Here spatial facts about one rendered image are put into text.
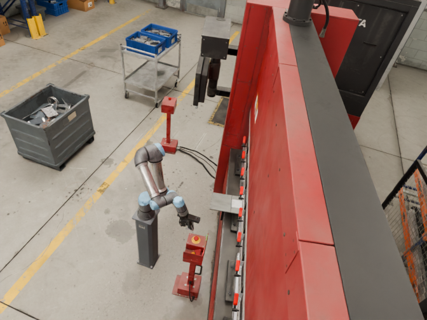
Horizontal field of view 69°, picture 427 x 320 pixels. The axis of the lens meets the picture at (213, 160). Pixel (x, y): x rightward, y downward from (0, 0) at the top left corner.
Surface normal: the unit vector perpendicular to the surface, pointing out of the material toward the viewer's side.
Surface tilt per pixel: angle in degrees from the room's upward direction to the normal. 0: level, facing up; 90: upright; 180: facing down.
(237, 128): 90
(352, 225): 0
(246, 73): 90
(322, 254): 0
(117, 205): 0
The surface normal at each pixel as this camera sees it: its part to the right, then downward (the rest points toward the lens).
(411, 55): -0.33, 0.62
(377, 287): 0.11, -0.73
